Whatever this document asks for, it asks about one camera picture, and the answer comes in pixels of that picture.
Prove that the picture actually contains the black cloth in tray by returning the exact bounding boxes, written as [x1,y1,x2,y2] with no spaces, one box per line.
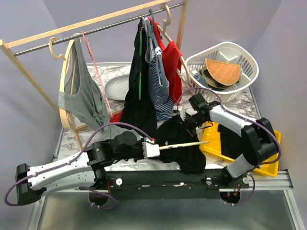
[218,124,243,159]

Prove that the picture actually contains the white oval plate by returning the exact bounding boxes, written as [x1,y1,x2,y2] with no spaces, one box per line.
[105,75,129,101]

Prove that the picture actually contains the black mounting rail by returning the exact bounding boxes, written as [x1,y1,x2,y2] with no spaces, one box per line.
[93,169,249,200]

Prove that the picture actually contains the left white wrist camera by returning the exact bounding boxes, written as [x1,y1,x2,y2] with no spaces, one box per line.
[142,138,160,158]

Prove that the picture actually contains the wooden clothes rack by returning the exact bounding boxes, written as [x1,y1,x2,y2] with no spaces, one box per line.
[0,0,189,113]

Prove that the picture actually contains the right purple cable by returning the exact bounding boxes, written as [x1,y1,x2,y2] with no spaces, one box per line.
[175,87,282,207]

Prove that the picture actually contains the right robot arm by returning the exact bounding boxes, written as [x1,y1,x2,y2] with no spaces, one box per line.
[182,93,281,188]

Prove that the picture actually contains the white laundry basket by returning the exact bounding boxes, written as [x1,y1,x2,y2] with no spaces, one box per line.
[186,42,259,103]

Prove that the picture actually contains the grey tank top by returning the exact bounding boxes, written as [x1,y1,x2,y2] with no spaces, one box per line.
[58,38,125,139]

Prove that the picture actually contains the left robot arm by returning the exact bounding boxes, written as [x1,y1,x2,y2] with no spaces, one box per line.
[15,131,146,206]

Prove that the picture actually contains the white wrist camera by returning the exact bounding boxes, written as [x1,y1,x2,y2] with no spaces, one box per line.
[173,105,187,121]
[142,138,160,158]

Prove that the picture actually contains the cream wooden hanger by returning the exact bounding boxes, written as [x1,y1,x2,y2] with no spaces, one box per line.
[159,141,210,150]

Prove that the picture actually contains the hanging black garment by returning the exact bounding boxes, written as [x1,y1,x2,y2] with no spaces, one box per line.
[120,20,157,137]

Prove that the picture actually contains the black tank top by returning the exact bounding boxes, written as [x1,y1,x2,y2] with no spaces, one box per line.
[153,115,206,174]

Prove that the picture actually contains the wooden hanger under red top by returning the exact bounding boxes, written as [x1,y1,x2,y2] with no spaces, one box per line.
[157,0,191,85]

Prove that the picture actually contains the pink wire hanger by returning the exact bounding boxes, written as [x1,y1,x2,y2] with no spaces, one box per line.
[81,31,113,117]

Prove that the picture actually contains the red tank top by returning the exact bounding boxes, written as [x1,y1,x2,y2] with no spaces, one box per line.
[114,17,182,121]

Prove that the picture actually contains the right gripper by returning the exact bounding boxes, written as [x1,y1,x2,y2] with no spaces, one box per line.
[177,113,207,142]

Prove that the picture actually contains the dark items in basket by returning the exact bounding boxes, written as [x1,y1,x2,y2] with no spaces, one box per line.
[191,66,230,90]

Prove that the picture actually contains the wooden hanger under grey top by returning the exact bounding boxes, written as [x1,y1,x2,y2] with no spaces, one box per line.
[48,37,76,131]

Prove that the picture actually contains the blue grey hanger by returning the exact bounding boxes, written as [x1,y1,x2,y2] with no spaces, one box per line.
[146,9,169,89]

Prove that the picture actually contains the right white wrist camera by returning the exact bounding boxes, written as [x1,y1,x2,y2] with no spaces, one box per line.
[173,105,187,121]

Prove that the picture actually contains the green plastic hanger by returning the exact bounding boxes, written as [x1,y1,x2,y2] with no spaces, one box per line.
[138,27,142,100]

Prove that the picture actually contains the yellow plastic tray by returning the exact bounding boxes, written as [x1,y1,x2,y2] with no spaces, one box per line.
[200,122,279,177]

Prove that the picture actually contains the blue striped tank top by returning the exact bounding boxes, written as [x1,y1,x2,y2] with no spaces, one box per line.
[144,17,174,121]

